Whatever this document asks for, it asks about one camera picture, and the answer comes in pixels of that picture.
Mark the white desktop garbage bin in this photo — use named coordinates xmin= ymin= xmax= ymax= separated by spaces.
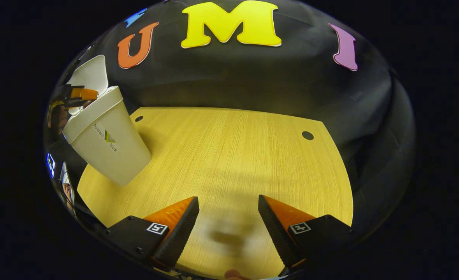
xmin=63 ymin=54 xmax=153 ymax=186

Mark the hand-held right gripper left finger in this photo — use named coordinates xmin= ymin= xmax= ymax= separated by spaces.
xmin=104 ymin=196 xmax=200 ymax=272

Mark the black backdrop cloth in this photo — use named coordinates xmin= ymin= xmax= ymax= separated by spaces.
xmin=44 ymin=0 xmax=416 ymax=242

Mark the wooden desktop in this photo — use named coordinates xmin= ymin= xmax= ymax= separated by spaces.
xmin=77 ymin=107 xmax=353 ymax=280

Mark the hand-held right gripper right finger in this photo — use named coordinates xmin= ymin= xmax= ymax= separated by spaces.
xmin=258 ymin=195 xmax=355 ymax=277

